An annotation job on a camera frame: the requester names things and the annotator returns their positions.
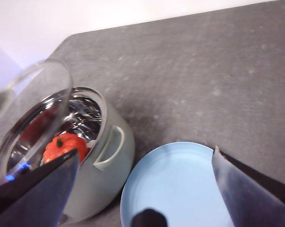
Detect orange toy pumpkin green stem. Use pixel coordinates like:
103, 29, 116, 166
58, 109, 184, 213
43, 132, 90, 164

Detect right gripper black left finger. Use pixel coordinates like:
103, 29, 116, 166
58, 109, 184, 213
0, 148, 80, 227

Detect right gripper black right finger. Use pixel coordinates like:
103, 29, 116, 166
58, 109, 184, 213
211, 145, 285, 227

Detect glass lid with green knob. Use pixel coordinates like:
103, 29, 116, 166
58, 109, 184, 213
0, 59, 74, 186

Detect pale green electric steamer pot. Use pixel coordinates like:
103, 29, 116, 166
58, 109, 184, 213
0, 87, 136, 224

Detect blue round plate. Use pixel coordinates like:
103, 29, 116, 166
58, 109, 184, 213
120, 141, 235, 227

